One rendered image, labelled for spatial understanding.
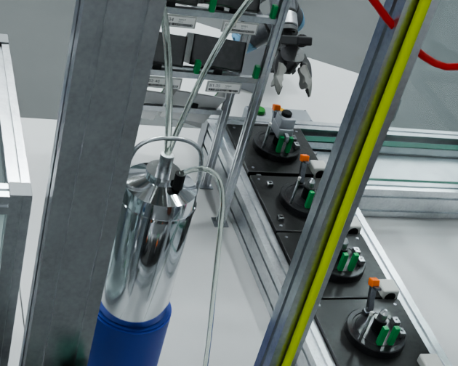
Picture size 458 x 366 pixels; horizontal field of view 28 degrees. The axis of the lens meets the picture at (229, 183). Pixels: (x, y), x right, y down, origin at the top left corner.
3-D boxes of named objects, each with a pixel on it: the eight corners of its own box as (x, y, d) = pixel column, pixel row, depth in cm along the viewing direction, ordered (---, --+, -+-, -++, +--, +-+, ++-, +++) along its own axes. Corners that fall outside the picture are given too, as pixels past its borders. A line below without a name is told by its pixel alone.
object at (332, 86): (148, 14, 349) (150, 7, 348) (373, 85, 345) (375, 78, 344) (87, 91, 291) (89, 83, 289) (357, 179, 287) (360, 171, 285)
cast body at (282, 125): (270, 125, 261) (276, 105, 257) (284, 127, 263) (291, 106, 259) (278, 142, 255) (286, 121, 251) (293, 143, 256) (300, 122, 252)
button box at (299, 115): (240, 121, 285) (244, 104, 281) (301, 125, 292) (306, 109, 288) (246, 133, 279) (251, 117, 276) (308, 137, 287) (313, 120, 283)
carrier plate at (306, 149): (224, 129, 268) (225, 123, 267) (298, 133, 277) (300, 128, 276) (246, 177, 250) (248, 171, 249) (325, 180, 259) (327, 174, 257)
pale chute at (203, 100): (158, 116, 258) (160, 101, 259) (203, 123, 261) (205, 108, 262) (176, 91, 231) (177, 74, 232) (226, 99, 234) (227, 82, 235)
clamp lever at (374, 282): (363, 308, 209) (368, 277, 207) (371, 308, 209) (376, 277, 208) (371, 314, 205) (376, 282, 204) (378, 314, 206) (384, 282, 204)
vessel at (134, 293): (89, 277, 175) (123, 110, 154) (160, 277, 180) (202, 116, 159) (99, 330, 164) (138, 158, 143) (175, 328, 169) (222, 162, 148)
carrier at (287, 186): (248, 180, 249) (259, 142, 242) (327, 184, 257) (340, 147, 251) (274, 237, 231) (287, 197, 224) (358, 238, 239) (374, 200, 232)
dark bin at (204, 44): (174, 57, 246) (179, 30, 245) (221, 65, 249) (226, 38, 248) (189, 64, 219) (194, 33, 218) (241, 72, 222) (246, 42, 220)
